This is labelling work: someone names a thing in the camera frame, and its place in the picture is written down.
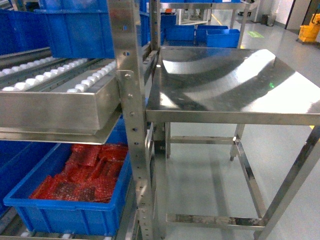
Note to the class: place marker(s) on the blue bin with red parts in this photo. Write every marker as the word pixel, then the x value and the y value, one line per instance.
pixel 67 217

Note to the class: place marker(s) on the stainless steel roller shelf rack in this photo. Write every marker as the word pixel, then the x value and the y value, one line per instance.
pixel 39 115

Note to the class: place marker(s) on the stainless steel side table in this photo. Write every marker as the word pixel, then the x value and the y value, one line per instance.
pixel 236 134

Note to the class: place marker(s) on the red bubble wrap parts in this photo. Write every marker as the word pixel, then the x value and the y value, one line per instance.
pixel 89 175

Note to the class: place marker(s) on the yellow mop bucket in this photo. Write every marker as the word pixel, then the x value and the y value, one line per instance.
pixel 309 33

